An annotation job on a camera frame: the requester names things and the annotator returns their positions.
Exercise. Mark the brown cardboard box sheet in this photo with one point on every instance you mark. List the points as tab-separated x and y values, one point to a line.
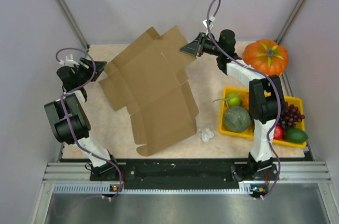
148	78

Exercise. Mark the green lime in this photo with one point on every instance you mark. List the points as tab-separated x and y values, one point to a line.
233	99

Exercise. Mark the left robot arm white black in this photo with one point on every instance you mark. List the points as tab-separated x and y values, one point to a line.
69	122

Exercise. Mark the orange pumpkin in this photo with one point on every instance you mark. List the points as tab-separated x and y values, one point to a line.
266	56

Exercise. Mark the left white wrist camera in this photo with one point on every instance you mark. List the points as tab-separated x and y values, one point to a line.
69	61

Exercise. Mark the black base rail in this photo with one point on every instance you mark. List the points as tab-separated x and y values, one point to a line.
180	174

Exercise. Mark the green melon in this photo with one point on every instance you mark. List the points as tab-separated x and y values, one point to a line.
236	119

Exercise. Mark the red apple lower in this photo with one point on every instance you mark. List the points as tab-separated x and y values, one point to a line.
278	133

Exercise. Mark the left corner aluminium post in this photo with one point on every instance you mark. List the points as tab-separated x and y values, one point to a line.
72	23

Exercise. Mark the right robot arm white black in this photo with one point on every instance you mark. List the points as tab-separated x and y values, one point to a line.
265	98

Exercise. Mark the corner aluminium post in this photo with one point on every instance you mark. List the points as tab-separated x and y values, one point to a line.
72	23
290	20

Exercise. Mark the aluminium frame beam front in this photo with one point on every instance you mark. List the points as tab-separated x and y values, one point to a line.
73	177

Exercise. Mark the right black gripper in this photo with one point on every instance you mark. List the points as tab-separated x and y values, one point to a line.
196	47

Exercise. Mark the orange flower decoration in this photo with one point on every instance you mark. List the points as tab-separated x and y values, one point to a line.
245	101

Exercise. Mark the yellow plastic tray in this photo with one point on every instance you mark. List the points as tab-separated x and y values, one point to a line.
249	132

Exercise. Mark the purple grape bunch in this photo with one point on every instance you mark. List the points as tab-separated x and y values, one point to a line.
290	116

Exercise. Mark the clear plastic bits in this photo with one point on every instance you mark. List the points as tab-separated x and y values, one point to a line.
206	134

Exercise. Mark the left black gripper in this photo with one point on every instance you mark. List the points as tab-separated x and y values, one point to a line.
87	62

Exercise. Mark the green avocado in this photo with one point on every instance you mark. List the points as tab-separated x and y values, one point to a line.
295	136

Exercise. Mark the right corner aluminium post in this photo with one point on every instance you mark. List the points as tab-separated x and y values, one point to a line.
290	20

